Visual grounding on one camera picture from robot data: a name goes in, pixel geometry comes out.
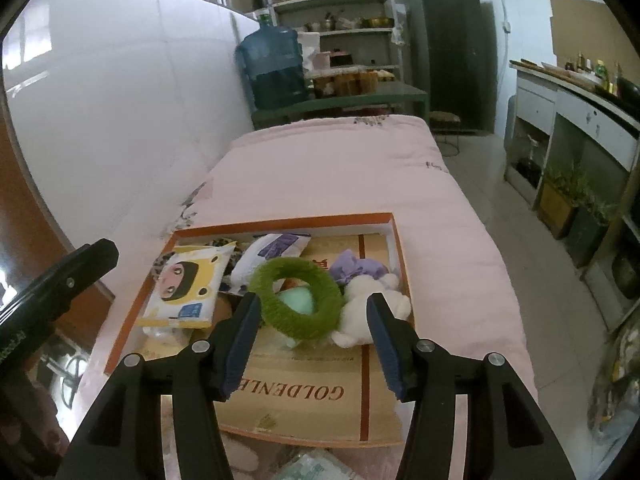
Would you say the black wok pan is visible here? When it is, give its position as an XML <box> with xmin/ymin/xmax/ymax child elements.
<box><xmin>614</xmin><ymin>77</ymin><xmax>640</xmax><ymax>107</ymax></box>

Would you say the pink bed cover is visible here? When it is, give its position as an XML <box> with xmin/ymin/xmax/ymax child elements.
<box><xmin>74</xmin><ymin>114</ymin><xmax>539</xmax><ymax>480</ymax></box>

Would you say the small round stool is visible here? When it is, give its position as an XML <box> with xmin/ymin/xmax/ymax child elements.
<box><xmin>428</xmin><ymin>110</ymin><xmax>462</xmax><ymax>157</ymax></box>

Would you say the green fuzzy ring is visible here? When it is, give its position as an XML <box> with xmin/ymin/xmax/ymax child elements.
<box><xmin>247</xmin><ymin>257</ymin><xmax>345</xmax><ymax>344</ymax></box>

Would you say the light green soft ball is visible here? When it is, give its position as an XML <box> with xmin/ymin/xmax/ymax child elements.
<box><xmin>278</xmin><ymin>286</ymin><xmax>314</xmax><ymax>315</ymax></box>

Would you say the white kitchen counter cabinet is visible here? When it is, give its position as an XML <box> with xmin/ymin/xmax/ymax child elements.
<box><xmin>504</xmin><ymin>63</ymin><xmax>639</xmax><ymax>332</ymax></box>

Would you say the yellow cartoon tissue pack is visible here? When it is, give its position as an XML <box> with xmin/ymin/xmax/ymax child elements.
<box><xmin>137</xmin><ymin>242</ymin><xmax>235</xmax><ymax>330</ymax></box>

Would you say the potted green plant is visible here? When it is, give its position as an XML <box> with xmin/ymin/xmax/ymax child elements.
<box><xmin>537</xmin><ymin>166</ymin><xmax>615</xmax><ymax>269</ymax></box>

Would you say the dark grey refrigerator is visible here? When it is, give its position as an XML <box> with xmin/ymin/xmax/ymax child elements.
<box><xmin>405</xmin><ymin>0</ymin><xmax>490</xmax><ymax>130</ymax></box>

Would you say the blue water jug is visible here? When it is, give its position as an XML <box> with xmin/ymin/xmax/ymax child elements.
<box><xmin>235</xmin><ymin>18</ymin><xmax>308</xmax><ymax>110</ymax></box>

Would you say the white purple tissue pack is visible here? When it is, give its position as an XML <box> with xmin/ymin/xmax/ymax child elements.
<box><xmin>222</xmin><ymin>233</ymin><xmax>311</xmax><ymax>296</ymax></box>

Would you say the orange cardboard tray box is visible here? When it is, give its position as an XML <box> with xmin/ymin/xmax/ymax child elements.
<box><xmin>103</xmin><ymin>212</ymin><xmax>414</xmax><ymax>450</ymax></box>

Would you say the purple cloth piece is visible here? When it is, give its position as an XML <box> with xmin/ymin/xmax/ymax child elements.
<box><xmin>329</xmin><ymin>249</ymin><xmax>388</xmax><ymax>286</ymax></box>

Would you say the white plush bear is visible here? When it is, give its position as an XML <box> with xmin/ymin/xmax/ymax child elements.
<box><xmin>331</xmin><ymin>273</ymin><xmax>412</xmax><ymax>348</ymax></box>

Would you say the grey metal shelf rack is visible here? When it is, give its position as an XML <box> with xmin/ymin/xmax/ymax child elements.
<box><xmin>267</xmin><ymin>0</ymin><xmax>404</xmax><ymax>80</ymax></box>

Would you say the green checkered tissue pack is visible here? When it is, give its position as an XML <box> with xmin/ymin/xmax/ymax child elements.
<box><xmin>273</xmin><ymin>448</ymin><xmax>361</xmax><ymax>480</ymax></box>

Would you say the dark green low table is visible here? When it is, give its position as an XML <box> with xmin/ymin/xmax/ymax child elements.
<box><xmin>250</xmin><ymin>81</ymin><xmax>430</xmax><ymax>129</ymax></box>

